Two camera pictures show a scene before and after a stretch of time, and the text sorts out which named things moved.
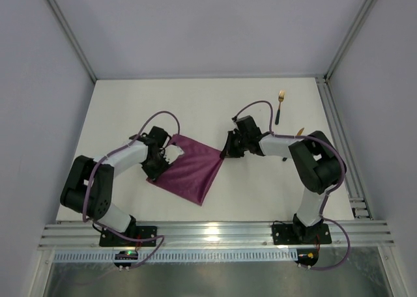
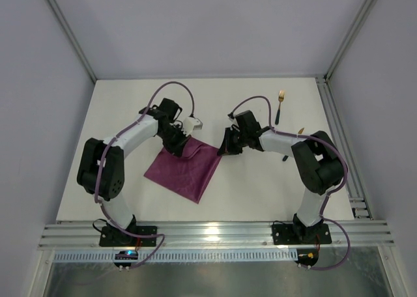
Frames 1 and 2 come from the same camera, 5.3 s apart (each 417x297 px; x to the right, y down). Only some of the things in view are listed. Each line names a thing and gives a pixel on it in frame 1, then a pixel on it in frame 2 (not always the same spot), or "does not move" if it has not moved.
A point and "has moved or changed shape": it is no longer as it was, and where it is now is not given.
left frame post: (69, 29) does not move
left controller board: (126, 254) does not move
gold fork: (281, 94) does not move
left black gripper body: (158, 168) to (178, 144)
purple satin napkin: (192, 174) has moved or changed shape
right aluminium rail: (356, 197) does not move
